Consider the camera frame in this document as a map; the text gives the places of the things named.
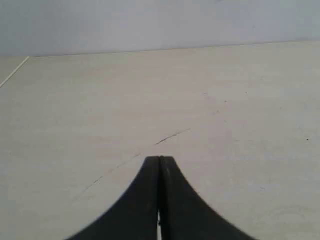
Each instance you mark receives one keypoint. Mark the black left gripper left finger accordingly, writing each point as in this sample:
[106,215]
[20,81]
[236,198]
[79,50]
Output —
[135,215]

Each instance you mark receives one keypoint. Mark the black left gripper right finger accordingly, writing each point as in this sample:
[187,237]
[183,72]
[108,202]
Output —
[184,215]

